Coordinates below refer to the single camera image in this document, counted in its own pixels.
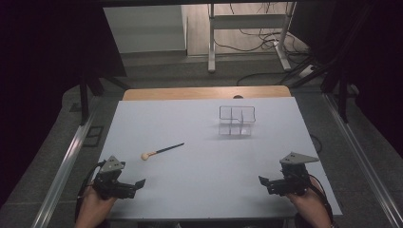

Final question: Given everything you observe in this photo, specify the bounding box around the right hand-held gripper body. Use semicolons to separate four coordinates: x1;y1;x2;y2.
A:
278;151;320;196

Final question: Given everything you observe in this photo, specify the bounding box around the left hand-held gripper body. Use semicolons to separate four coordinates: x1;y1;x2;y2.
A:
91;155;136;200

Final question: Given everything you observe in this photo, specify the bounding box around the black-handled makeup brush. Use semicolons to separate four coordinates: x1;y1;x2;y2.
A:
141;142;185;162

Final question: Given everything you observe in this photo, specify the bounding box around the clear acrylic organizer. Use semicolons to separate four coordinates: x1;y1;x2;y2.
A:
218;104;257;138

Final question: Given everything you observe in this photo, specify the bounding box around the person's right hand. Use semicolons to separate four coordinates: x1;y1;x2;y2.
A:
284;175;322;213

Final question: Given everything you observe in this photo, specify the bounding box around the person's left hand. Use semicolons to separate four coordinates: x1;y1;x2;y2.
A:
79;185;119;221

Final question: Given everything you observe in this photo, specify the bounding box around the black stand leg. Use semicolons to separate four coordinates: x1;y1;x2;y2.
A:
78;75;90;126
336;71;350;124

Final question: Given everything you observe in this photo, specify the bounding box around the wooden table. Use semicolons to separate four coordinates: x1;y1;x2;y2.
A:
122;85;292;102

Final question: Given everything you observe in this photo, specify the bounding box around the white power strip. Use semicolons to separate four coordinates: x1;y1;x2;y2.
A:
297;64;317;79

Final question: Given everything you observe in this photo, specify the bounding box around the black curtain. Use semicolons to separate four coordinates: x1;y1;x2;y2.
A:
0;0;128;207
288;0;403;151

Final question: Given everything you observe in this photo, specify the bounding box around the white cabinet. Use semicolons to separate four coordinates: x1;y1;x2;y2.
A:
103;4;188;55

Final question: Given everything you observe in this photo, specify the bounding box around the left hand-held gripper cable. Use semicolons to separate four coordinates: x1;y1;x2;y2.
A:
73;160;107;224

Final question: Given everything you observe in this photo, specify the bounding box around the hand-held gripper cable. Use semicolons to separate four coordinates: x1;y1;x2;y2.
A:
73;160;107;224
308;174;336;222

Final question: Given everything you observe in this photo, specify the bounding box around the right hand-held gripper cable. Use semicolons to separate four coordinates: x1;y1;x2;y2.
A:
308;174;336;222

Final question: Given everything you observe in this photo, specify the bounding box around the metal floor rail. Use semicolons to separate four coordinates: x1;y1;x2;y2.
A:
322;92;403;228
30;103;101;228

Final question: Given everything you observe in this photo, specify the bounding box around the black floor frame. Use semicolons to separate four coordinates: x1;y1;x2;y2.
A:
82;125;106;148

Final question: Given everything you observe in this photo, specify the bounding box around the black floor cable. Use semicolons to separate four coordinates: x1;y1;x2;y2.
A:
236;71;288;86
213;28;279;53

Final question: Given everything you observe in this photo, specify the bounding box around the white metal desk frame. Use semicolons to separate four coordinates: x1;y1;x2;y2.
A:
206;2;297;75

